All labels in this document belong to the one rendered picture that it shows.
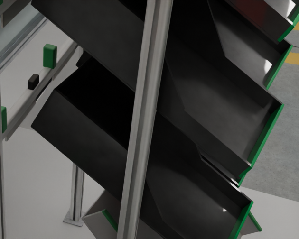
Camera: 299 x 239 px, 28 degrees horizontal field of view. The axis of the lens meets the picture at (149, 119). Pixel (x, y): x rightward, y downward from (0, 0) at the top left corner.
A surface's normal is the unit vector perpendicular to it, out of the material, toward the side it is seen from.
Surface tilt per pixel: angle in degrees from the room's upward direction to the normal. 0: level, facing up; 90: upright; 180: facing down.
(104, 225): 90
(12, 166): 0
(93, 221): 90
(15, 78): 0
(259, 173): 0
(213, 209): 25
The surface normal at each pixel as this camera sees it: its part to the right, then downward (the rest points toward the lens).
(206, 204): 0.49, -0.58
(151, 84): -0.25, 0.56
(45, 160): 0.12, -0.79
